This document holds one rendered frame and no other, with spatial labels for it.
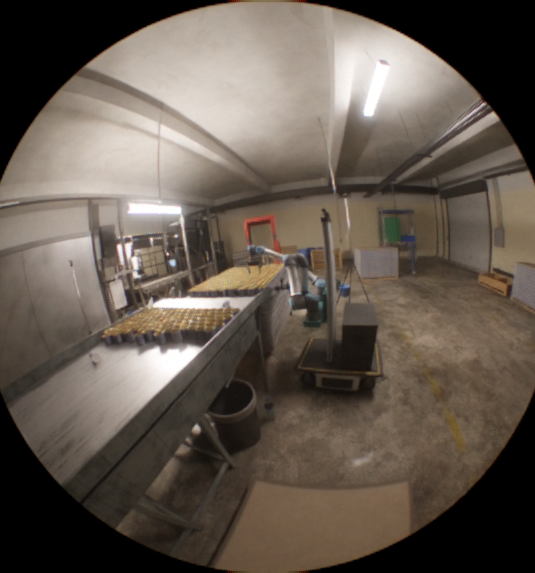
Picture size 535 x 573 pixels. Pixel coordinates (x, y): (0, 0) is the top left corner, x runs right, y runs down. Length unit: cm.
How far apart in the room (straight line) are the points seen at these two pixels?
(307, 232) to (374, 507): 1076
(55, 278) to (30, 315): 68
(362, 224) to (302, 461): 1064
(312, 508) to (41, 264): 384
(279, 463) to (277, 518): 54
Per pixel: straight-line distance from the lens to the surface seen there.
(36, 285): 330
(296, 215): 1089
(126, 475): 91
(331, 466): 175
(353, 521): 154
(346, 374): 197
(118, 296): 403
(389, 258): 672
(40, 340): 334
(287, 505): 152
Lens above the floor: 164
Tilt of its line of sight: 14 degrees down
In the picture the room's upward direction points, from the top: 8 degrees counter-clockwise
